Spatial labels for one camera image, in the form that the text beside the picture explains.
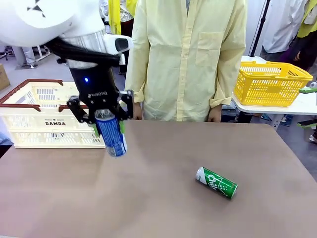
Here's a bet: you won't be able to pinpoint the blue soda can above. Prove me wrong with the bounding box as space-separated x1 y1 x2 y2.
95 108 129 158

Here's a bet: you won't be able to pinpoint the person's right hand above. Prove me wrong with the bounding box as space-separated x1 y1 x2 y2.
133 101 144 120

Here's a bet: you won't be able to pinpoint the black tripod pole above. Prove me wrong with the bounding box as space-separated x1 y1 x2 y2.
249 0 271 57

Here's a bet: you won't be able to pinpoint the person's left hand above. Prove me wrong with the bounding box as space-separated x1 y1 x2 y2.
207 106 222 123

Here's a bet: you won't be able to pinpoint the bystander in yellow vest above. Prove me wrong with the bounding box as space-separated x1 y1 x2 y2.
295 0 317 72

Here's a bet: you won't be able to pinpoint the green soda can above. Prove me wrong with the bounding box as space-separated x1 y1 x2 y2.
195 166 239 201

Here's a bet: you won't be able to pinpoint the brown cardboard box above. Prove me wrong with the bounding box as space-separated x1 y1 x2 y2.
0 63 11 91

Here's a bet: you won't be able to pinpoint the white side table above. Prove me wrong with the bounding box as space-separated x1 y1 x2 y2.
231 55 317 129

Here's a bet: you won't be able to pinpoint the yellow plastic shopping basket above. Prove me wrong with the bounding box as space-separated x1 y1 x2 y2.
233 60 314 108

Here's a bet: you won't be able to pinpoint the cream basket with brown handles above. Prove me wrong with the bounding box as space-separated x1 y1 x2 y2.
0 79 107 149

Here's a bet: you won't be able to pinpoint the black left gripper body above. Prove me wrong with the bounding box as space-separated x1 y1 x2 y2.
68 63 121 112

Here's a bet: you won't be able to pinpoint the bystander in white shirt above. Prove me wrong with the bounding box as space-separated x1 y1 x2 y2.
259 0 308 63

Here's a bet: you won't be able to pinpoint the person in pale yellow shirt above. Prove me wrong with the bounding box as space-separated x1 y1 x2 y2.
124 0 248 122

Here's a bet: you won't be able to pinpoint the bystander with yellow garment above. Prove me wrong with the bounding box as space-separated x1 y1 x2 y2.
108 0 136 75

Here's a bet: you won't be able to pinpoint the bystander red top grey trousers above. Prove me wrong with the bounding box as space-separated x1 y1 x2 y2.
14 45 38 69

